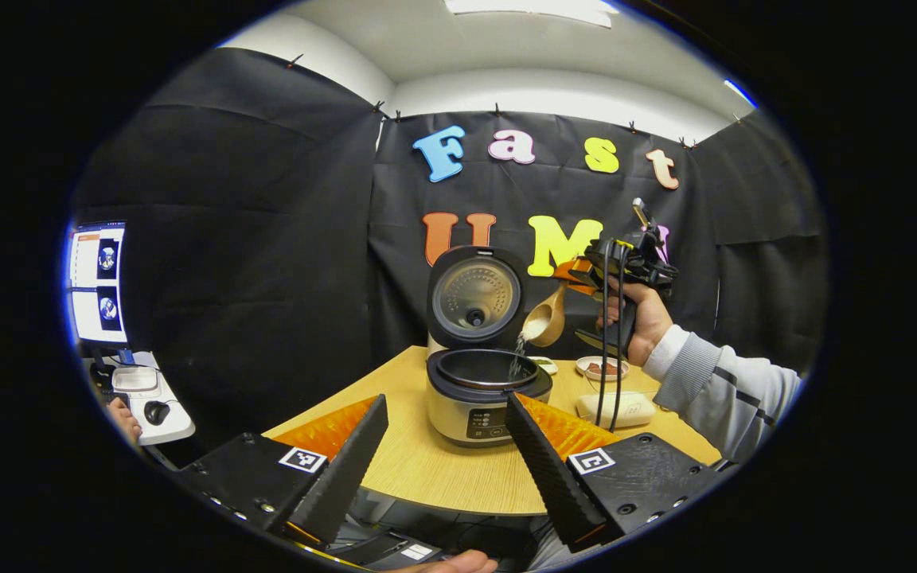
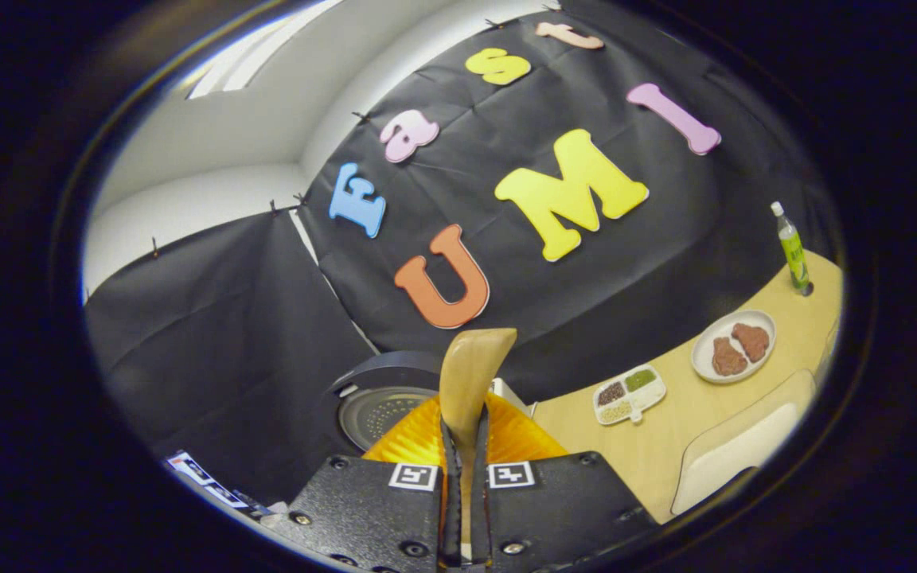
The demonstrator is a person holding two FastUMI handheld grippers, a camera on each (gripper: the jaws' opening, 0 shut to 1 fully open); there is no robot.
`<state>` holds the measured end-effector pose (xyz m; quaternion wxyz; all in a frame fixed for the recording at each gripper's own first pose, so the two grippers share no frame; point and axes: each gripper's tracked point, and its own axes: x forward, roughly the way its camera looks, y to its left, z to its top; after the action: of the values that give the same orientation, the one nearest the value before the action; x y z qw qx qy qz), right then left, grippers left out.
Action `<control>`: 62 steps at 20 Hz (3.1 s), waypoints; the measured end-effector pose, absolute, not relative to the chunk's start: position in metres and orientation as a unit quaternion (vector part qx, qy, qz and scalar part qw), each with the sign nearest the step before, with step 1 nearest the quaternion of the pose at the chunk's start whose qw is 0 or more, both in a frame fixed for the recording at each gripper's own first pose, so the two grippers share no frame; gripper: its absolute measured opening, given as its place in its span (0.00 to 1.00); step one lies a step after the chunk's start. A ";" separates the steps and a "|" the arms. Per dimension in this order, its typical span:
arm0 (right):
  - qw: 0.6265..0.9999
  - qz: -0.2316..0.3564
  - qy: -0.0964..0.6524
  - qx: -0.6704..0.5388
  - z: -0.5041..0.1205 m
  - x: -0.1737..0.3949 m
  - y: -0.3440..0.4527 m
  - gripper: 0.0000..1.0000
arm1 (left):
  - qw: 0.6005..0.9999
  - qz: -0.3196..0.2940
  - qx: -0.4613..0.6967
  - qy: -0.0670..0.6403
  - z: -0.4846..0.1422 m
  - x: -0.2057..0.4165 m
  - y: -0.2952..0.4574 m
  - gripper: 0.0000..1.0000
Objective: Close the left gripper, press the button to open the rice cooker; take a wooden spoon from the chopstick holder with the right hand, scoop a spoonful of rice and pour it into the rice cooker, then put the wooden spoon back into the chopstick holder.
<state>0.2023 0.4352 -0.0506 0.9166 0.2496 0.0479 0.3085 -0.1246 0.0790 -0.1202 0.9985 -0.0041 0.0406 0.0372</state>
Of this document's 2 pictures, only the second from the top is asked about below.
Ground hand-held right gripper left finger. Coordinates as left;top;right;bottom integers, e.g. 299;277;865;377
275;394;463;572

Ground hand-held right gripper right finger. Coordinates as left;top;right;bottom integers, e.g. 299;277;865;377
470;394;658;570

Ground black rice cooker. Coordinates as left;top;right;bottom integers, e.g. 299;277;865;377
323;350;459;456

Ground wooden spoon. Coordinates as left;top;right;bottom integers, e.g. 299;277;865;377
439;327;518;558

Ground clear rice container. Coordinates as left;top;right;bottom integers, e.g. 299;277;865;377
669;368;817;516

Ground white divided bean dish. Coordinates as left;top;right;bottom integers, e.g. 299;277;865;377
592;364;667;426

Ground blue and white banner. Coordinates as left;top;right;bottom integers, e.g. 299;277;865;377
164;450;276;520

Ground white round plate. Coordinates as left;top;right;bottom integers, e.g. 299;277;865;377
691;310;778;384

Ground brown meat piece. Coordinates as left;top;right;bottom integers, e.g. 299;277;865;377
712;337;748;377
732;322;771;363

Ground green tea bottle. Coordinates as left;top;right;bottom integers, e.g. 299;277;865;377
771;201;814;297

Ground large ceiling light panel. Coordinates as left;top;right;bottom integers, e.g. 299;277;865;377
186;0;340;100

